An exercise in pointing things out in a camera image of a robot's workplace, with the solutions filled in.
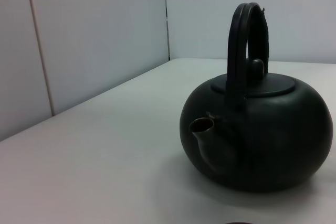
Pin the dark green round teapot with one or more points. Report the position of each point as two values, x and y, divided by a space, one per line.
262 142

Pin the dark green teapot lid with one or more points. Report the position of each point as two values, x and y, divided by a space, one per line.
273 87

